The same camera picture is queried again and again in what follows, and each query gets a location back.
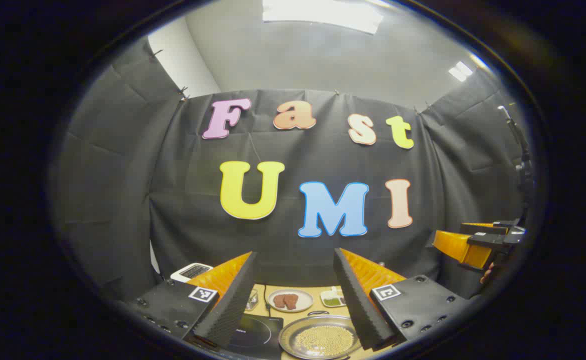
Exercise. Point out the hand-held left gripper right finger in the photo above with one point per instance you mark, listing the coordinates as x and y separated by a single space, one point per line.
355 300

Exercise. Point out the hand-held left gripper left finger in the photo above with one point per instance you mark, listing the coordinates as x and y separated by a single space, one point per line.
233 295

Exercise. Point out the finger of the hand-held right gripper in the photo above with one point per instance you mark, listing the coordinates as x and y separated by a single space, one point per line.
460 247
483 228

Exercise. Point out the black induction cooktop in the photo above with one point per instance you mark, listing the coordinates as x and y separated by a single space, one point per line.
253 337

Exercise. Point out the stainless steel pot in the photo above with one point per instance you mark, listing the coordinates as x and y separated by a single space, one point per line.
288 340

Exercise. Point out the white divided bean dish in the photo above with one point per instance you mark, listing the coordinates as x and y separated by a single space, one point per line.
331 299

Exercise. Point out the brown meat piece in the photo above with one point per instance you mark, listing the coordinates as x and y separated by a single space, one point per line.
291 301
279 301

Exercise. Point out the white toaster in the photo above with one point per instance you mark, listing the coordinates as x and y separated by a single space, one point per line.
190 271

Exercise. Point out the pile of soybeans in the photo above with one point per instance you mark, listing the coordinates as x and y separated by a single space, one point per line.
323 341

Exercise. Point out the white oval plate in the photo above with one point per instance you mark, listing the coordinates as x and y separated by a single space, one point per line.
303 296

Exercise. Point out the small ceiling light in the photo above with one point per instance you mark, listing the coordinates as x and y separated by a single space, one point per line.
460 71

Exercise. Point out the large ceiling light panel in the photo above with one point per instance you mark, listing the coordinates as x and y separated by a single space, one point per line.
323 12

